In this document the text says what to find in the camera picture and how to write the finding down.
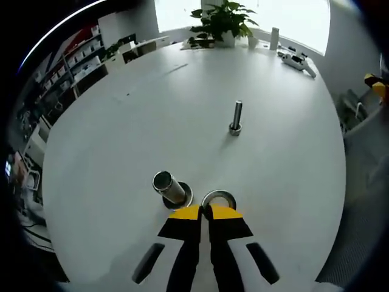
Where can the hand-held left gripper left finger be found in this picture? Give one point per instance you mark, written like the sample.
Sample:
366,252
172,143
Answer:
182,234

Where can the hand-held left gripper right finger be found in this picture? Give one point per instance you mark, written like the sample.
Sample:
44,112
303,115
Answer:
228,231

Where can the thick threaded stud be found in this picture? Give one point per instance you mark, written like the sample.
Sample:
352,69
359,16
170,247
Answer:
173,191

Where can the thin threaded stud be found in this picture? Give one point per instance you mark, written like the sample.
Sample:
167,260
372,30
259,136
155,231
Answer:
237,114

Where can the white device on table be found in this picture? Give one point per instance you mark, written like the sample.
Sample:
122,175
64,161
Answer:
296,61

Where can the grey mesh office chair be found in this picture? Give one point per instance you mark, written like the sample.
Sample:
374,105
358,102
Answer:
364,170

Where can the white cylinder bottle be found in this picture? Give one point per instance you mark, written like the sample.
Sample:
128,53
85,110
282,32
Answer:
274,38

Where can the small white pot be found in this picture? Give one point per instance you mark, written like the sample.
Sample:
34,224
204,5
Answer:
252,42

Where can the large green potted plant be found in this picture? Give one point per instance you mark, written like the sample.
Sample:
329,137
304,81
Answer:
225,18

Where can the dark low plant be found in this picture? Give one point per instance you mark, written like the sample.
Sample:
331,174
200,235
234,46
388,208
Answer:
199,43

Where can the low white cabinet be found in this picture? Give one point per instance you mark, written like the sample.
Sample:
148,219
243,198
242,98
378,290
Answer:
146,45

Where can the metal storage shelving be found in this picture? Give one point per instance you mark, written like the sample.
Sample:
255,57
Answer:
73,73

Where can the small leafy plant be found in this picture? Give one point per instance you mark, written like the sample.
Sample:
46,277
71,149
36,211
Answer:
115,48

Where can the row of white storage bins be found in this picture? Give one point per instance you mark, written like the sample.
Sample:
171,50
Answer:
79,57

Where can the linear ceiling light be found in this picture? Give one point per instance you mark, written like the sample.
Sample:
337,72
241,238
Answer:
51,33

